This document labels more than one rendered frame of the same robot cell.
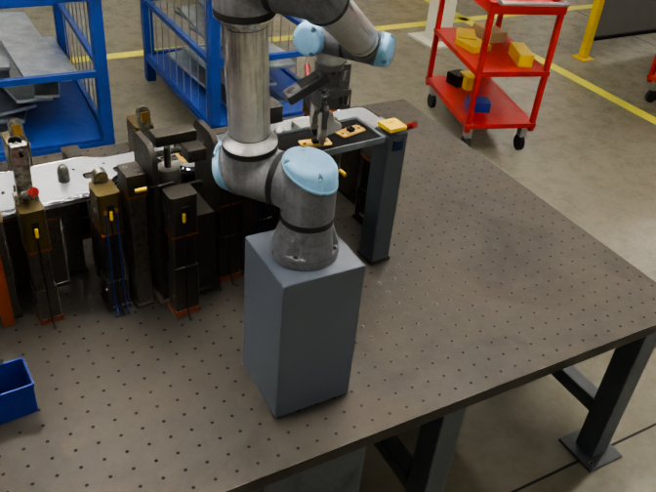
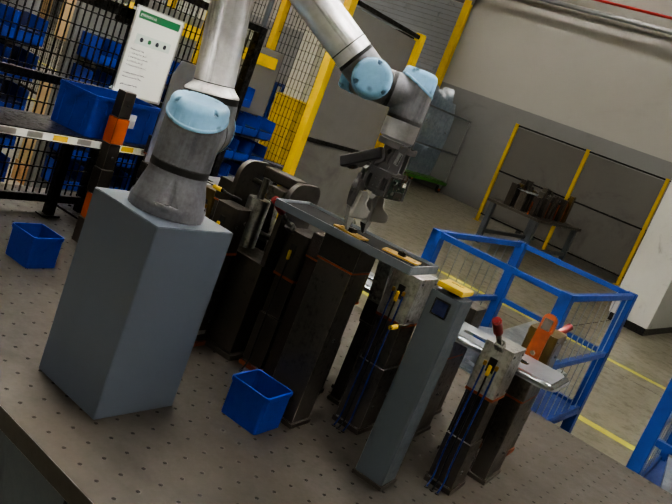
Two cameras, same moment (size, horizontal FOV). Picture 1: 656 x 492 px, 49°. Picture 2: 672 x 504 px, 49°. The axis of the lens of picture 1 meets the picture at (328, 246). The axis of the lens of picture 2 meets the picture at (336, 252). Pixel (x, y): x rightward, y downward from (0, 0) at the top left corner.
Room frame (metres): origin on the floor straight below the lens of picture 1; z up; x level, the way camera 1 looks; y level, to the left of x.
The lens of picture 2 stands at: (1.01, -1.36, 1.44)
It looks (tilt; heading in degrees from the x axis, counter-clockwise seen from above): 12 degrees down; 65
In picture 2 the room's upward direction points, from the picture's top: 21 degrees clockwise
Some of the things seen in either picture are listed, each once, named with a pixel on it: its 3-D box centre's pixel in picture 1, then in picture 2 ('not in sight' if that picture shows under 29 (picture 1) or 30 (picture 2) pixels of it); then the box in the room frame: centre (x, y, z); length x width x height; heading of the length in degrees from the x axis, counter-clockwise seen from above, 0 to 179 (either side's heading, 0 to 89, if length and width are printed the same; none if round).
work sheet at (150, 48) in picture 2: not in sight; (147, 56); (1.33, 1.33, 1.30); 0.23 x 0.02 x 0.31; 36
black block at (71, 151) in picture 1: (76, 191); not in sight; (1.84, 0.77, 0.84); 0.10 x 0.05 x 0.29; 36
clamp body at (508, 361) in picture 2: (377, 177); (471, 416); (2.05, -0.14, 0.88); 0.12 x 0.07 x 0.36; 36
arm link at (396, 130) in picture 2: (330, 53); (400, 132); (1.71, 0.04, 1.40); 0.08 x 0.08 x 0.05
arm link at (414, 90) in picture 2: not in sight; (411, 95); (1.71, 0.04, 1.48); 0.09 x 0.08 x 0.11; 159
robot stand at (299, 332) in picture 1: (299, 318); (135, 301); (1.30, 0.05, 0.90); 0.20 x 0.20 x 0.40; 32
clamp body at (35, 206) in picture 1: (41, 266); not in sight; (1.43, 0.72, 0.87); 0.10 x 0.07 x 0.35; 36
